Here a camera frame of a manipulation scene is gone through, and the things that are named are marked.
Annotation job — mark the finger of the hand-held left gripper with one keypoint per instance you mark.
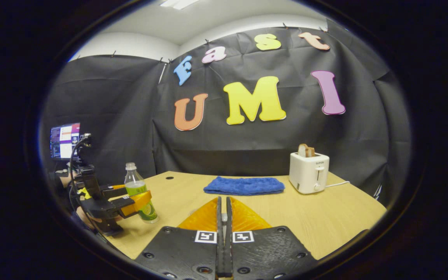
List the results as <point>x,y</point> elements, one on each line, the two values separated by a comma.
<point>130,204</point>
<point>113,190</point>

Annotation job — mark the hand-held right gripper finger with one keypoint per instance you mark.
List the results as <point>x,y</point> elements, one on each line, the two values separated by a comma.
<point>220,252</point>
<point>228,252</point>

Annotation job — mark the clear water bottle green label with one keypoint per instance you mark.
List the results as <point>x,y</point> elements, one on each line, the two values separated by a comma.
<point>135,182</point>

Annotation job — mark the computer monitor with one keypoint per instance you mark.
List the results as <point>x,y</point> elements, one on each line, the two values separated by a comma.
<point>65,140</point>

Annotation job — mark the blue towel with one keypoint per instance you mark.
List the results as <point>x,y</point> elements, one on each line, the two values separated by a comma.
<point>243,186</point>

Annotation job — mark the black backdrop cloth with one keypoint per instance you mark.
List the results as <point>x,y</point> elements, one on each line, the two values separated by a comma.
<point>247,144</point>

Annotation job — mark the white toaster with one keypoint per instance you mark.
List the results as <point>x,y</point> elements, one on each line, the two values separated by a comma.
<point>308,173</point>

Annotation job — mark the bread slice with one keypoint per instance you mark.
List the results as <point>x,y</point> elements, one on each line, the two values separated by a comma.
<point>305,151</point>

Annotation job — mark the ceiling light panel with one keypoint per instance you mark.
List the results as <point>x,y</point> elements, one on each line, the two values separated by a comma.
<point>179,3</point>

